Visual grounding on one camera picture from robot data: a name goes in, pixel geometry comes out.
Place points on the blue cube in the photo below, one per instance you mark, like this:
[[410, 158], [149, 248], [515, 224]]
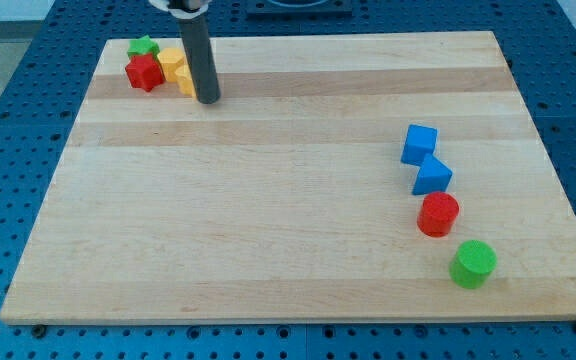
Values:
[[419, 142]]

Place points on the wooden board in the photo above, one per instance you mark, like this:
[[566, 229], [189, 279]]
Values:
[[287, 202]]

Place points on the blue triangular prism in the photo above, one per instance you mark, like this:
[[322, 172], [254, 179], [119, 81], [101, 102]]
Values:
[[432, 176]]

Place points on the yellow block behind rod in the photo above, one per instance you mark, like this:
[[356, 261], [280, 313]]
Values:
[[184, 81]]

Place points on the red cylinder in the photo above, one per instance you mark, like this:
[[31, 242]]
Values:
[[438, 213]]

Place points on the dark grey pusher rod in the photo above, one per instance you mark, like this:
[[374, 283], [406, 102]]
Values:
[[198, 49]]

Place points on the yellow hexagon block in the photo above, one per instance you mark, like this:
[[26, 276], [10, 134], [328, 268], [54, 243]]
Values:
[[170, 59]]

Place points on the red star block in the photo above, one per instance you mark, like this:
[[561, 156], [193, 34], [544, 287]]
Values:
[[144, 72]]

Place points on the green star block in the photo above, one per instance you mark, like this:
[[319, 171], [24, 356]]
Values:
[[142, 46]]

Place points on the green cylinder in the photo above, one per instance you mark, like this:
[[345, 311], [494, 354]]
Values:
[[473, 263]]

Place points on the white rod collar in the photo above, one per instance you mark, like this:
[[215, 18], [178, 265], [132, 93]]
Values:
[[180, 6]]

